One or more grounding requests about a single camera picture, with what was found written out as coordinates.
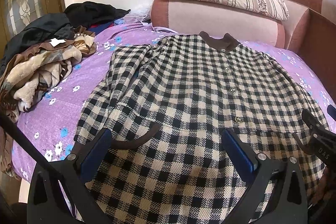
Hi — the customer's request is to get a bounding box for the black beige checkered coat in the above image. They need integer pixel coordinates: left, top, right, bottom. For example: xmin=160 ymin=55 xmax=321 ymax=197
xmin=75 ymin=35 xmax=327 ymax=223

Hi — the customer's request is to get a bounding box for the black clothes pile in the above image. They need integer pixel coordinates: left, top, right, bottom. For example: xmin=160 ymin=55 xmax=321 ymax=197
xmin=1 ymin=1 xmax=130 ymax=74

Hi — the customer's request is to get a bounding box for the purple floral bed sheet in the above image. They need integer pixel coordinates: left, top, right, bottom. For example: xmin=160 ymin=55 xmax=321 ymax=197
xmin=11 ymin=16 xmax=336 ymax=224

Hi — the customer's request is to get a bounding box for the wooden headboard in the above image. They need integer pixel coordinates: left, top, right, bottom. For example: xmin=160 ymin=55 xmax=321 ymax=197
xmin=298 ymin=10 xmax=336 ymax=100

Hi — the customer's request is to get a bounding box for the brown beige plush blanket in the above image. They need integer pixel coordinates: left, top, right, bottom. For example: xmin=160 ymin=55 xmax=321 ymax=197
xmin=0 ymin=25 xmax=98 ymax=180

